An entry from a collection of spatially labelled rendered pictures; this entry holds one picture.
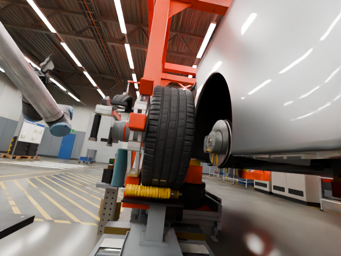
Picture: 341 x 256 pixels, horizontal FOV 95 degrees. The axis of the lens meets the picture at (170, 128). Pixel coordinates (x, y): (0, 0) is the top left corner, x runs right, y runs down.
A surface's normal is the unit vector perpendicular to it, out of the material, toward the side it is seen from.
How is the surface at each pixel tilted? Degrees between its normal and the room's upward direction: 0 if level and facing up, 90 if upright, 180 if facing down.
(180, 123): 87
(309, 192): 90
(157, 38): 90
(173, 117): 81
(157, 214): 90
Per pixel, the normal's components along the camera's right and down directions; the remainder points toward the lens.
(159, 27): 0.12, -0.20
